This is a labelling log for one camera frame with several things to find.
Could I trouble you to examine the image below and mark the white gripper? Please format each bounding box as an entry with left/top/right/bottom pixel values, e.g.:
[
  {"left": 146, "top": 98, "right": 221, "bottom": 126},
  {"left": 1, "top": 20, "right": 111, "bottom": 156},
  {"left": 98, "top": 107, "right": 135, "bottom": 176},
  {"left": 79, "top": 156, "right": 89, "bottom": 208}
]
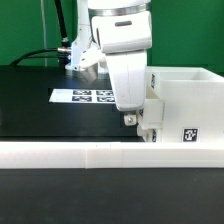
[{"left": 91, "top": 11, "right": 152, "bottom": 126}]

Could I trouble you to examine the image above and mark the white drawer box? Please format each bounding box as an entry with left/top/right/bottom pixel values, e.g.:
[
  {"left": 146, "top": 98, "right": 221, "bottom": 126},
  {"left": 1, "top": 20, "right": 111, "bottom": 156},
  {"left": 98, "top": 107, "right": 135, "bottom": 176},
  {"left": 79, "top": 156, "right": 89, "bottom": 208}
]
[
  {"left": 137, "top": 125, "right": 162, "bottom": 143},
  {"left": 138, "top": 88, "right": 165, "bottom": 130}
]

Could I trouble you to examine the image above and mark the white front drawer box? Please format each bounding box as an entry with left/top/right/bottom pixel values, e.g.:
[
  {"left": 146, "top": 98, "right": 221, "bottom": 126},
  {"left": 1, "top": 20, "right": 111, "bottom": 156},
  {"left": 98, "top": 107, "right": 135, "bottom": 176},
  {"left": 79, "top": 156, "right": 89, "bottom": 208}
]
[{"left": 137, "top": 125, "right": 162, "bottom": 143}]

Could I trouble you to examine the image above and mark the white drawer cabinet frame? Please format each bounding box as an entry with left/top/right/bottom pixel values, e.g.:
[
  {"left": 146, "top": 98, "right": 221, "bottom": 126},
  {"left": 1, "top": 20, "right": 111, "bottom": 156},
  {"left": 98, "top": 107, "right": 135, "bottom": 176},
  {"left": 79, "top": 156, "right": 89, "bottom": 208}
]
[{"left": 146, "top": 67, "right": 224, "bottom": 143}]

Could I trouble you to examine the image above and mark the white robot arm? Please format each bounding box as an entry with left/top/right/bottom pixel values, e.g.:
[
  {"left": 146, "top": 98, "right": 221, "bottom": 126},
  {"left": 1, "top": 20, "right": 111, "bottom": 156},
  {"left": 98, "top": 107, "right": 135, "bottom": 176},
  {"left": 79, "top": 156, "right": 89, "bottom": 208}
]
[{"left": 66, "top": 0, "right": 152, "bottom": 126}]

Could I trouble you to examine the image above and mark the paper sheet with markers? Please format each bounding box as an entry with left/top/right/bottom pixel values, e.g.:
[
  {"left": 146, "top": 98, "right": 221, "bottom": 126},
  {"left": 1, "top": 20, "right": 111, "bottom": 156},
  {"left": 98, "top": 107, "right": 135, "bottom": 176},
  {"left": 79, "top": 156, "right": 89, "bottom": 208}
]
[{"left": 49, "top": 89, "right": 115, "bottom": 104}]

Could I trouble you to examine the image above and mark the white L-shaped fence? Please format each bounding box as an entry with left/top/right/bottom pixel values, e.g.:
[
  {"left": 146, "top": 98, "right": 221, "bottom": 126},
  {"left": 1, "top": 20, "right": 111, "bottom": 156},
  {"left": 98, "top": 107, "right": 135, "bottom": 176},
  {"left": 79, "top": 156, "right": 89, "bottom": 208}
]
[{"left": 0, "top": 142, "right": 224, "bottom": 169}]

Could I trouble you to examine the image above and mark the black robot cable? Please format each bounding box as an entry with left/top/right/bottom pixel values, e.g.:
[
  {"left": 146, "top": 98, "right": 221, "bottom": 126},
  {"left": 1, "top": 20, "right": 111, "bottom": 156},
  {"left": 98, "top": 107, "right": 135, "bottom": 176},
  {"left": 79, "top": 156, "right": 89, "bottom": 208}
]
[{"left": 9, "top": 0, "right": 73, "bottom": 67}]

